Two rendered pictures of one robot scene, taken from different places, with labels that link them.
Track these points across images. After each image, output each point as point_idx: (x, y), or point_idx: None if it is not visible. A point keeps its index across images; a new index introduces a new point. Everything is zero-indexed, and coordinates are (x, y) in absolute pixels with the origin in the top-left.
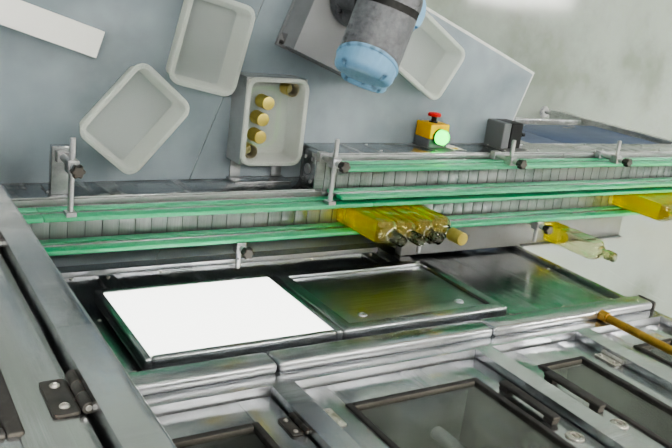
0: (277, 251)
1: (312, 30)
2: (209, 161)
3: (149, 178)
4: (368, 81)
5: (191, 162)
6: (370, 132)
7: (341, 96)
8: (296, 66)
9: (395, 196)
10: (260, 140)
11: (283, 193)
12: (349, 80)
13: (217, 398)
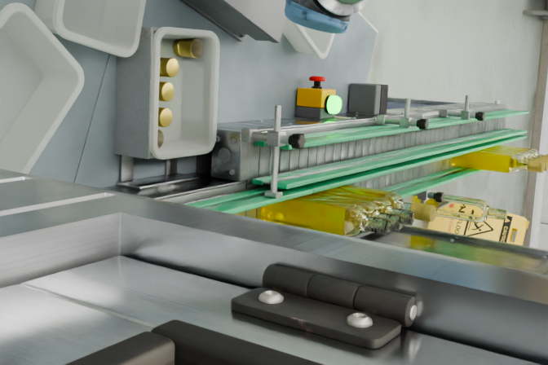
0: None
1: None
2: (95, 162)
3: None
4: None
5: (72, 166)
6: (258, 106)
7: (230, 60)
8: (184, 19)
9: (329, 177)
10: (166, 121)
11: (209, 192)
12: (311, 15)
13: None
